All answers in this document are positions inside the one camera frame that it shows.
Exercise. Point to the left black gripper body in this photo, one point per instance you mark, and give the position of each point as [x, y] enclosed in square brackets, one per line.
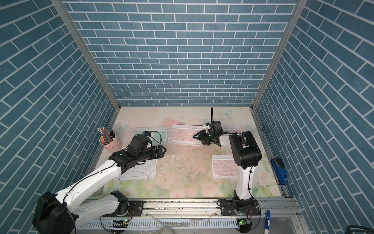
[148, 154]

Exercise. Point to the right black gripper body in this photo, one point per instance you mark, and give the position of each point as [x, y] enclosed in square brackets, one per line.
[208, 138]

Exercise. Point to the pink keyboard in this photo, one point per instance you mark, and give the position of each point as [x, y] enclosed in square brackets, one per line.
[183, 134]
[224, 166]
[232, 129]

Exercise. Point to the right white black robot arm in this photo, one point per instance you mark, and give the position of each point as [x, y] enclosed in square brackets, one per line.
[246, 154]

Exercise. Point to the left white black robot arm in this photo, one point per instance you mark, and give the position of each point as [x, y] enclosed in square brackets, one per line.
[65, 210]

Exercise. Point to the green key keyboard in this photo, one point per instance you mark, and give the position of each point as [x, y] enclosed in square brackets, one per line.
[158, 134]

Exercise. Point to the white key keyboard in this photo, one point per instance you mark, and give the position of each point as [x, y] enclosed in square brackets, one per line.
[143, 171]

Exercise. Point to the pink pen cup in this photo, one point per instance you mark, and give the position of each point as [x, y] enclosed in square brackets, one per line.
[114, 146]

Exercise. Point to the coloured pens bundle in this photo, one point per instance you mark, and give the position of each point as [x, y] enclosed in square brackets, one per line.
[106, 136]

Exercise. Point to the blue stapler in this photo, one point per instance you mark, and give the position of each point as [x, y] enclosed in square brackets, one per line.
[280, 171]

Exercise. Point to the blue white marker pen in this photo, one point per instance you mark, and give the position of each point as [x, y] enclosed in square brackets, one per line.
[267, 222]

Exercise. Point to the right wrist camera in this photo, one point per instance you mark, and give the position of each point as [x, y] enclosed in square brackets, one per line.
[207, 127]

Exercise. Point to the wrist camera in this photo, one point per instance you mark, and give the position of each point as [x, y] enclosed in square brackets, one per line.
[147, 133]
[207, 127]

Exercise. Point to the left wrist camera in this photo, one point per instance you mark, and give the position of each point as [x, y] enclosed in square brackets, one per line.
[147, 133]

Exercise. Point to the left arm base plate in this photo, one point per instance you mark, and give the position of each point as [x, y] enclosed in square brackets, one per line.
[130, 209]

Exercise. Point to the aluminium front rail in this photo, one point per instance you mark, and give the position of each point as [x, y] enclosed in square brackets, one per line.
[205, 208]

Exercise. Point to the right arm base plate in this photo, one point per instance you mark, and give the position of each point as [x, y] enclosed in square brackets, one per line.
[238, 207]

